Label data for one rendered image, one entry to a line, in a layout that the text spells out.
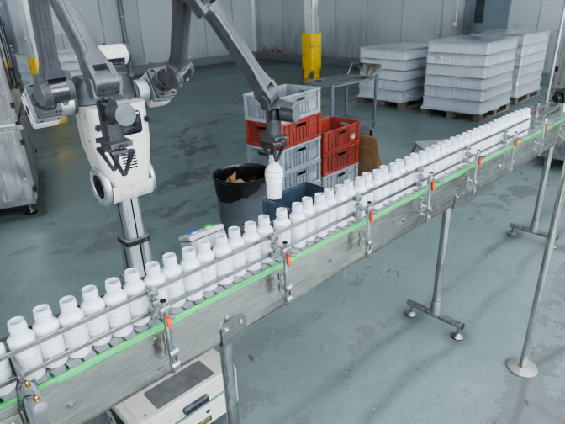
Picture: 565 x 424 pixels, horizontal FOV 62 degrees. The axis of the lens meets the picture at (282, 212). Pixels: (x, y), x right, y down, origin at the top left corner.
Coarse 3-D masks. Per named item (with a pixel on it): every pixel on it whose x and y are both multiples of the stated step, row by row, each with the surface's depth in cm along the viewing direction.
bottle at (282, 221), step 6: (282, 210) 165; (282, 216) 162; (276, 222) 163; (282, 222) 162; (288, 222) 163; (276, 228) 164; (282, 228) 163; (282, 234) 164; (288, 234) 165; (282, 240) 165; (288, 240) 166
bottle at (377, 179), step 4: (372, 172) 197; (376, 172) 195; (380, 172) 195; (372, 176) 197; (376, 176) 196; (380, 176) 196; (372, 180) 197; (376, 180) 196; (380, 180) 196; (376, 184) 196; (380, 184) 196; (380, 188) 197; (376, 192) 197; (380, 192) 197; (376, 196) 198; (380, 196) 198; (372, 200) 199; (376, 200) 199; (376, 204) 200; (380, 204) 200; (376, 208) 200; (380, 208) 201
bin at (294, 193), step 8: (296, 184) 245; (304, 184) 249; (312, 184) 245; (288, 192) 242; (296, 192) 246; (304, 192) 250; (312, 192) 247; (320, 192) 243; (264, 200) 228; (272, 200) 235; (280, 200) 239; (288, 200) 243; (296, 200) 248; (312, 200) 249; (264, 208) 231; (272, 208) 226; (288, 208) 217; (272, 216) 228; (344, 272) 211
